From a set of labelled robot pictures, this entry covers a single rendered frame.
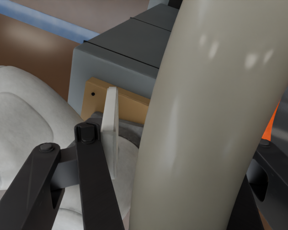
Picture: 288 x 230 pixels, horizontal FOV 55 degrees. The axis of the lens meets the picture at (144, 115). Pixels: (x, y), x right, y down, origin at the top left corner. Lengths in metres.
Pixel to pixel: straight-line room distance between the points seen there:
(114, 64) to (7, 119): 0.28
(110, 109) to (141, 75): 0.50
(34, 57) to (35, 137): 1.39
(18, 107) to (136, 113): 0.27
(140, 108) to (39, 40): 1.25
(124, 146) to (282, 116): 1.08
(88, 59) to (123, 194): 0.33
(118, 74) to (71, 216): 0.34
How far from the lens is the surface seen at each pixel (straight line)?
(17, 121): 0.51
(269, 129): 1.58
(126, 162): 0.59
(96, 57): 0.69
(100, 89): 0.67
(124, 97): 0.65
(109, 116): 0.15
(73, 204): 0.51
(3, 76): 0.56
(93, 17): 1.58
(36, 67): 1.90
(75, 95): 0.76
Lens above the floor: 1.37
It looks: 56 degrees down
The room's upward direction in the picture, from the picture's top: 146 degrees counter-clockwise
